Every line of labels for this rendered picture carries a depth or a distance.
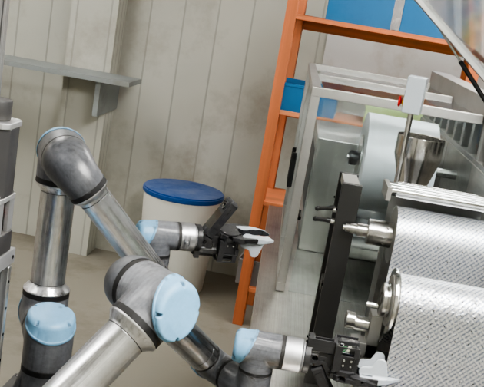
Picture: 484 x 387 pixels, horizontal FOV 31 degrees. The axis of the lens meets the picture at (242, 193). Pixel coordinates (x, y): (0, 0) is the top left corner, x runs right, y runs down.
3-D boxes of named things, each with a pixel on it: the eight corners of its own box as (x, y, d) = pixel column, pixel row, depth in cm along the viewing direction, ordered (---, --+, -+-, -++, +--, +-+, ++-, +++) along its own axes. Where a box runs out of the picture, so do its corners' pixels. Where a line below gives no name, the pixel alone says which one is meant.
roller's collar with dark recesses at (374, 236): (363, 239, 217) (368, 215, 215) (387, 243, 217) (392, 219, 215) (365, 246, 210) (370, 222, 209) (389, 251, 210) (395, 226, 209)
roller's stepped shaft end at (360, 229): (341, 231, 215) (343, 219, 214) (365, 235, 215) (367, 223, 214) (342, 234, 212) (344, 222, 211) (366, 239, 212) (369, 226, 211)
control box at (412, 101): (397, 109, 240) (405, 73, 238) (421, 114, 239) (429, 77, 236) (394, 110, 233) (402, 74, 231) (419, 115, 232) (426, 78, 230)
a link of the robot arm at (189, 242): (177, 216, 226) (184, 229, 219) (194, 218, 228) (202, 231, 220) (172, 243, 229) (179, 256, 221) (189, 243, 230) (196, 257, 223)
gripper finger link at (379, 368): (405, 365, 183) (362, 357, 184) (399, 391, 185) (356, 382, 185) (403, 359, 186) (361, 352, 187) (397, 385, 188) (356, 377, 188)
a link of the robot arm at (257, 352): (232, 355, 193) (238, 320, 191) (280, 364, 193) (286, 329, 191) (229, 370, 186) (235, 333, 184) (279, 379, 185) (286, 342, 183)
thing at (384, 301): (385, 296, 185) (377, 322, 189) (394, 298, 185) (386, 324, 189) (384, 275, 191) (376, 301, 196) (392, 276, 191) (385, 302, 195)
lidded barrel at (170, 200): (212, 277, 576) (227, 186, 562) (205, 303, 526) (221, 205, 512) (137, 264, 577) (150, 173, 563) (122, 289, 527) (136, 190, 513)
